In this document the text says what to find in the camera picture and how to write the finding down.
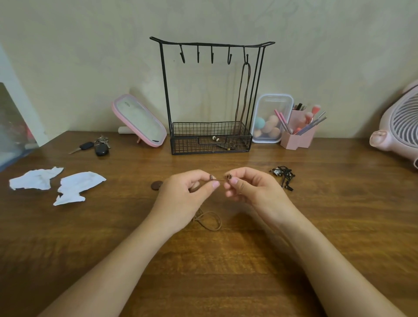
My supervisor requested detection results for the black wire jewelry stand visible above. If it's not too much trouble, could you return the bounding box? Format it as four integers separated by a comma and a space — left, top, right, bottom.
150, 36, 276, 155

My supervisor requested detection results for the pink pen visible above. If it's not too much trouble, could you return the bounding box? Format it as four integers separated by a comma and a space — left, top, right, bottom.
274, 109, 289, 134
279, 112, 293, 135

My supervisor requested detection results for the brown cord leaf pendant necklace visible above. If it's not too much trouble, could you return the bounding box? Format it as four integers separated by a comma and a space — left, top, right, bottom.
211, 54, 252, 152

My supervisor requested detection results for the grey purple pencil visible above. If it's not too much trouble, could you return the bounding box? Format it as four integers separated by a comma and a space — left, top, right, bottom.
295, 116, 327, 135

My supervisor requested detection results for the person's right forearm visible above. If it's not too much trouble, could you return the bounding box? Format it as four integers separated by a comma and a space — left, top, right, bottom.
280, 209, 407, 317

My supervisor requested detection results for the black headed car key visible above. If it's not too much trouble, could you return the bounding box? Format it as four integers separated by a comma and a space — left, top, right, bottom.
68, 142, 94, 155

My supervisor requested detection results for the black cord flower pendant necklace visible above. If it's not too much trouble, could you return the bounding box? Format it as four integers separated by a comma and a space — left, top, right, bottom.
269, 165, 296, 192

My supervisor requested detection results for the clear plastic container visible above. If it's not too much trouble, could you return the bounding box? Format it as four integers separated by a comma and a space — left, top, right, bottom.
250, 94, 294, 144

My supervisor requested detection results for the white crumpled paper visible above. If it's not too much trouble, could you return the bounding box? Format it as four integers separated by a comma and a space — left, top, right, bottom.
53, 171, 107, 206
9, 167, 64, 191

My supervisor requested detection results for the person's left hand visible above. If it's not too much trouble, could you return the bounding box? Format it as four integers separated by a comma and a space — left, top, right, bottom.
147, 169, 221, 237

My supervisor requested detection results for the pink framed table mirror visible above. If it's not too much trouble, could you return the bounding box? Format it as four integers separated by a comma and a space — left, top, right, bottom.
111, 94, 168, 148

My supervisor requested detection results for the brown cord ring pendant necklace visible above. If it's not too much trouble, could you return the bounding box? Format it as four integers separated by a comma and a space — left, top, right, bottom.
151, 174, 233, 232

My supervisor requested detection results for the pink brush holder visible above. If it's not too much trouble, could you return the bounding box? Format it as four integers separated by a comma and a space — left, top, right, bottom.
280, 109, 317, 151

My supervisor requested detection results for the person's right hand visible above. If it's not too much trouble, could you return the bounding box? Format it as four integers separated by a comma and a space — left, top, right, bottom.
223, 167, 304, 231

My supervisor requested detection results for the pink pig shaped desk fan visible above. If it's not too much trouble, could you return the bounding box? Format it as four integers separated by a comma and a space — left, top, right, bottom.
369, 79, 418, 169

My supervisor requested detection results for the person's left forearm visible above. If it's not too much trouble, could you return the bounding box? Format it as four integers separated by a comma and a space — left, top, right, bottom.
37, 215, 174, 317

